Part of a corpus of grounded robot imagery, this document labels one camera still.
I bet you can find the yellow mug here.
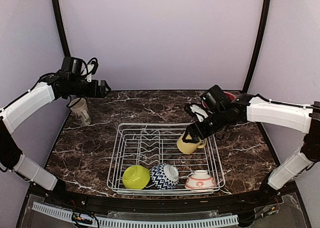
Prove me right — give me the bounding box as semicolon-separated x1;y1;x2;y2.
176;132;207;155

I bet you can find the black front rail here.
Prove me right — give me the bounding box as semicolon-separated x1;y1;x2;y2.
42;187;301;223

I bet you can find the lime green bowl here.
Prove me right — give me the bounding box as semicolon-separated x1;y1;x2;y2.
122;165;151;190

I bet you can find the right black frame post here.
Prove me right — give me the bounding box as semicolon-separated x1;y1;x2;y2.
241;0;271;94

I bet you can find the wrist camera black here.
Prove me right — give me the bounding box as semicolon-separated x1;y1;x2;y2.
61;56;84;75
200;85;232;112

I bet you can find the white patterned tall mug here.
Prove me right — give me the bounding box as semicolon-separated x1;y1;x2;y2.
68;97;92;127

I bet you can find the black frame post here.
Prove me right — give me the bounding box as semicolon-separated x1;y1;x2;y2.
51;0;71;57
241;0;271;94

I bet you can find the white red patterned bowl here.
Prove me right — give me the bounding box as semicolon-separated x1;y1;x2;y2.
185;169;216;192

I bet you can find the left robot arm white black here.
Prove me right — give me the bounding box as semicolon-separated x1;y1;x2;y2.
0;73;112;206

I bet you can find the left black frame post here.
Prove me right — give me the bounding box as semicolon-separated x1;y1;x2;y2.
51;0;71;57

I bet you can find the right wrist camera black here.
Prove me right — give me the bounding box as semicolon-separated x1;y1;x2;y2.
200;85;232;112

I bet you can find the red floral plate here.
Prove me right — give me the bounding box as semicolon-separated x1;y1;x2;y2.
223;91;236;102

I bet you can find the white slotted cable duct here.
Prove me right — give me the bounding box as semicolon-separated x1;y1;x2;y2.
31;202;239;228

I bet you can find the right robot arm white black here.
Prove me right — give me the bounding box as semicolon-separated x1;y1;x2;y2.
178;91;320;205

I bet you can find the white wire dish rack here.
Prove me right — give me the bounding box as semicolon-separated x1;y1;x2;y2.
106;123;226;196

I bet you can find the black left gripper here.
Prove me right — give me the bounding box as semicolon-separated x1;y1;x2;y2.
68;77;112;98

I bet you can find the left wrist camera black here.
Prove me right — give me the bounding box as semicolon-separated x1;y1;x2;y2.
61;56;84;75

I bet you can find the blue white zigzag bowl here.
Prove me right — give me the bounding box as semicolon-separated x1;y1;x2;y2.
150;163;179;190

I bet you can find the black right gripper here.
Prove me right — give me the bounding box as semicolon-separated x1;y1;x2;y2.
182;107;228;143

